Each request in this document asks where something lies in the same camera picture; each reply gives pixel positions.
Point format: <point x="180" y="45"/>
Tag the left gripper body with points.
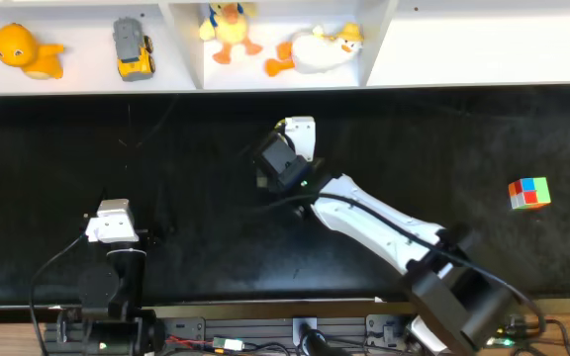
<point x="142" y="232"/>

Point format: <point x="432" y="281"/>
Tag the mounting rail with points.
<point x="265" y="336"/>

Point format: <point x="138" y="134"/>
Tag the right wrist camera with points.
<point x="302" y="136"/>

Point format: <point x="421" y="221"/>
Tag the grey and yellow toy truck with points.
<point x="134" y="49"/>

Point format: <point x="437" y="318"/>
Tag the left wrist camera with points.
<point x="112" y="222"/>

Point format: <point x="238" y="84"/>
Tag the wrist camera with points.
<point x="112" y="222"/>
<point x="302" y="136"/>

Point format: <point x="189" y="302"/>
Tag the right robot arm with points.
<point x="364" y="232"/>

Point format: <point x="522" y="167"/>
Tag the many-coloured puzzle cube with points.
<point x="530" y="194"/>

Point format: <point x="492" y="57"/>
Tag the yellow rubber duck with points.
<point x="18" y="47"/>

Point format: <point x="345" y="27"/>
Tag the white plush duck yellow hat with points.
<point x="317" y="52"/>

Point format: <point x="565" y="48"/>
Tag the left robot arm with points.
<point x="117" y="296"/>

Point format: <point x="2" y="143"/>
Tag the white shelf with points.
<point x="92" y="74"/>

